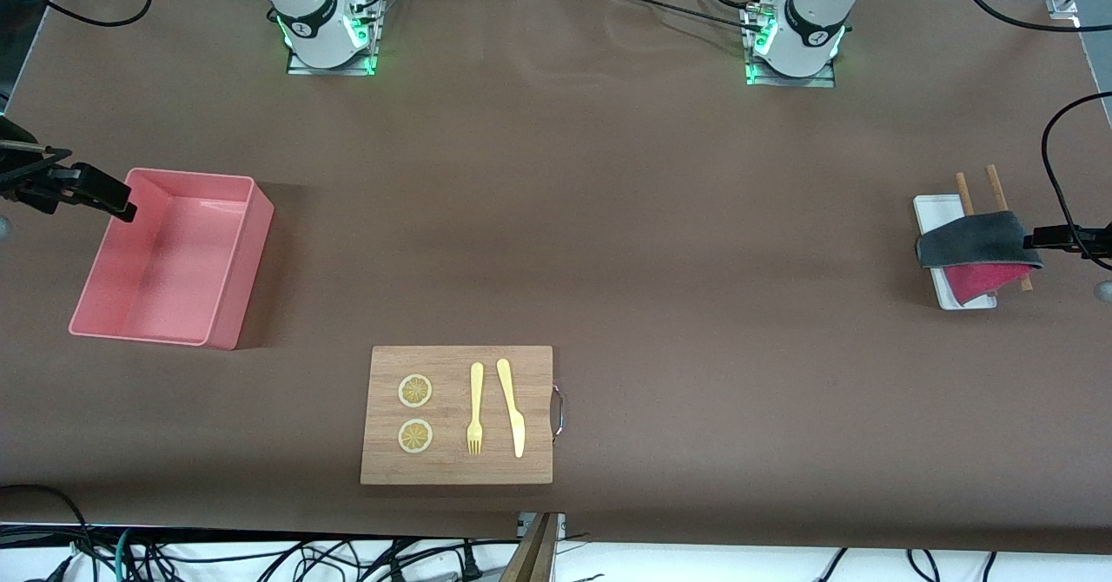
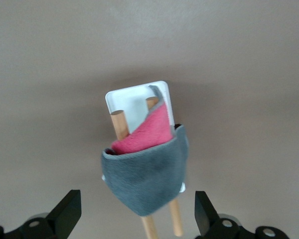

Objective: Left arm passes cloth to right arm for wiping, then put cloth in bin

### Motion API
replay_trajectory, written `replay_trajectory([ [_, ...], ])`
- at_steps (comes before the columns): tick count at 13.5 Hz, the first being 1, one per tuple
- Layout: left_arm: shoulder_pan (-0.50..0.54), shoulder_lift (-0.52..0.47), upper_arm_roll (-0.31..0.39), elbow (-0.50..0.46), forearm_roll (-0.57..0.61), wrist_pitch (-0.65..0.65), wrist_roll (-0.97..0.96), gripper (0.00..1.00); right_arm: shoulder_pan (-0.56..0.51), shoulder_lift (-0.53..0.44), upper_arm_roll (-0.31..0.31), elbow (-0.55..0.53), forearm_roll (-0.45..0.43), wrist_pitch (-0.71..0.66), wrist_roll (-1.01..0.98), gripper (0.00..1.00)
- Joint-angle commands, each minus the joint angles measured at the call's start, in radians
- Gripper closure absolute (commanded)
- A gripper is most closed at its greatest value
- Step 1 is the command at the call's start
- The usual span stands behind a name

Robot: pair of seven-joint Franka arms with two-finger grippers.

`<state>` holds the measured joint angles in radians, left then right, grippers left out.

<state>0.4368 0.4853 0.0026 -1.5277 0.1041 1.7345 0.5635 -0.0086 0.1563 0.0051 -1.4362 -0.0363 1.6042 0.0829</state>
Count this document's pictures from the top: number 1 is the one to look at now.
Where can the pink plastic bin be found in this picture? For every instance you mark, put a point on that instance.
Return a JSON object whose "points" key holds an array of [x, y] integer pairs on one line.
{"points": [[165, 261]]}

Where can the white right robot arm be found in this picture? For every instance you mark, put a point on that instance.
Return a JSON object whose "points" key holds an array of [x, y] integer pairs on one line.
{"points": [[304, 9]]}

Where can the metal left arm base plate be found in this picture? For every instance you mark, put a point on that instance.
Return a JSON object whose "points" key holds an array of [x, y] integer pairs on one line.
{"points": [[754, 74]]}

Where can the white rectangular tray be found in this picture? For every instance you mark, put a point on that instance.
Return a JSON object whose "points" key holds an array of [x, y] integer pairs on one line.
{"points": [[931, 213]]}

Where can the yellow plastic knife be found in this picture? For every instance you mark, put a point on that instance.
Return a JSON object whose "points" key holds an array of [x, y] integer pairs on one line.
{"points": [[512, 408]]}

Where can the lemon slice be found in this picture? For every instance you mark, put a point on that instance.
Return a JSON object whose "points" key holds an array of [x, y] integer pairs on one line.
{"points": [[415, 391], [415, 436]]}

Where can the small metal bracket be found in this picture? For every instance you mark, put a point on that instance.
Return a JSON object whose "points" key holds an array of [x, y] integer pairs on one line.
{"points": [[560, 525]]}

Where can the yellow plastic fork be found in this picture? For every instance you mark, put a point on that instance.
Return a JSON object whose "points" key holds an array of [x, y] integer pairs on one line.
{"points": [[476, 391]]}

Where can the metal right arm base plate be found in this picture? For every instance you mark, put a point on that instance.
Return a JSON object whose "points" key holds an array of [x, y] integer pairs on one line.
{"points": [[369, 43]]}

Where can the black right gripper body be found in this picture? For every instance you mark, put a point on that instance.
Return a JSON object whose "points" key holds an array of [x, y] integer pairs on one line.
{"points": [[24, 175]]}

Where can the wooden plank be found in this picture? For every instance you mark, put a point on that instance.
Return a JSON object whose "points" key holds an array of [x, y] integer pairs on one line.
{"points": [[532, 556]]}

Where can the thin beige rod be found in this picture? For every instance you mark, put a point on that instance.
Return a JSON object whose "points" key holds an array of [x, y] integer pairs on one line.
{"points": [[22, 145]]}

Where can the wooden cutting board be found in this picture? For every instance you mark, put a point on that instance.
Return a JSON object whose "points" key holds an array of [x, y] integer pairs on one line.
{"points": [[452, 469]]}

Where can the grey and pink cloth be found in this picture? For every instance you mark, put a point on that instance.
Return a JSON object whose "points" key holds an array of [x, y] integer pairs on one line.
{"points": [[973, 239]]}

